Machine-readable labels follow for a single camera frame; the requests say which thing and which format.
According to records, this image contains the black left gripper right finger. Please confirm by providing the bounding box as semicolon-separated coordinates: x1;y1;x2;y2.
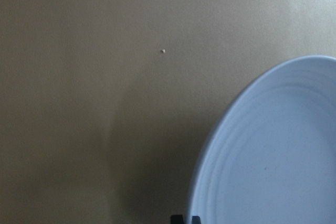
192;216;201;224

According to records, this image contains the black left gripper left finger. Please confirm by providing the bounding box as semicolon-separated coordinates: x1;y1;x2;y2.
170;215;184;224

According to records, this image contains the blue plate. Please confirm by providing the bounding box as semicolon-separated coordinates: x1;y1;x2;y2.
185;56;335;223

